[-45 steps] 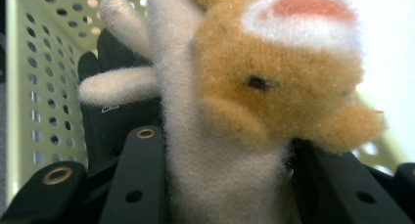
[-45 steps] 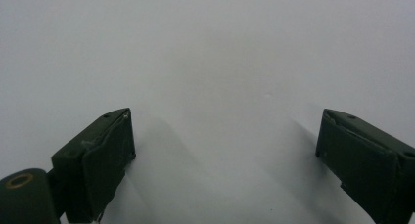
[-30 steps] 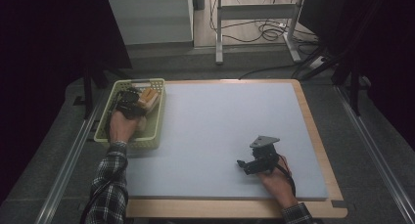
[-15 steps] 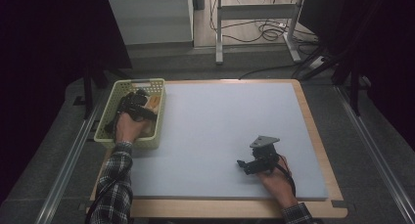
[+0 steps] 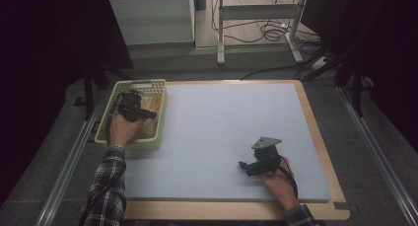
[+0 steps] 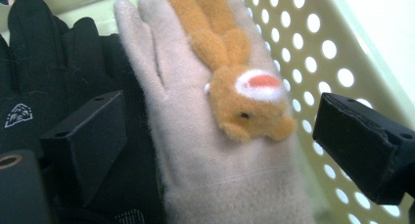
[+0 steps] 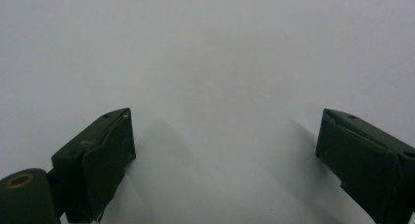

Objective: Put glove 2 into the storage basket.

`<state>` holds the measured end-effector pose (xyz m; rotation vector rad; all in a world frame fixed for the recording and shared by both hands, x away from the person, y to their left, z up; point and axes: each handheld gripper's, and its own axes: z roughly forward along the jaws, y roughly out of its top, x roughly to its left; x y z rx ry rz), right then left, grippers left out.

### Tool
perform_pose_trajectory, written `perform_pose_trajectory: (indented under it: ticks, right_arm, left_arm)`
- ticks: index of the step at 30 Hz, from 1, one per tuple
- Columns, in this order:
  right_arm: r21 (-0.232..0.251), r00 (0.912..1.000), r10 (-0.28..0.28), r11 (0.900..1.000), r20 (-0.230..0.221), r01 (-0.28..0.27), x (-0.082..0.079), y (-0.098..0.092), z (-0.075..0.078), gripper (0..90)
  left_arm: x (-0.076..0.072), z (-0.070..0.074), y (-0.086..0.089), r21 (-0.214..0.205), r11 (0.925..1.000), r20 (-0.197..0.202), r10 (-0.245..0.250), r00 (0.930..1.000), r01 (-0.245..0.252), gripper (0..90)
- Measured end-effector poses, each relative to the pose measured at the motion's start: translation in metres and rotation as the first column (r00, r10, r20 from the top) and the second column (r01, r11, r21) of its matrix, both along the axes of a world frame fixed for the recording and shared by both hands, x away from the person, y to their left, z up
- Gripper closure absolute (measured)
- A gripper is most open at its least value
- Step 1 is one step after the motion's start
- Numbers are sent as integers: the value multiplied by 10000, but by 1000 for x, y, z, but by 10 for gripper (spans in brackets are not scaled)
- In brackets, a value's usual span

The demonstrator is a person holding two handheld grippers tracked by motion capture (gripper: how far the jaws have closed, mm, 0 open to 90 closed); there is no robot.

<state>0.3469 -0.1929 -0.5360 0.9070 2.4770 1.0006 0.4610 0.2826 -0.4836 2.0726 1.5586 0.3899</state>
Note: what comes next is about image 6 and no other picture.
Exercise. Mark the beige glove with rabbit face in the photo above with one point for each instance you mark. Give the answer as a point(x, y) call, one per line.
point(195, 168)

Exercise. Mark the pale green perforated plastic basket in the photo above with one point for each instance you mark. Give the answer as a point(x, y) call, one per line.
point(359, 54)

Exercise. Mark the black glove with white logo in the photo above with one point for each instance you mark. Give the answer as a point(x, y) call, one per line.
point(39, 70)

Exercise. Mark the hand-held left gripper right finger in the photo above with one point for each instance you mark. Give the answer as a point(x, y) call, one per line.
point(365, 145)

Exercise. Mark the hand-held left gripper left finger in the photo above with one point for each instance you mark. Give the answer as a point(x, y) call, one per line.
point(88, 142)

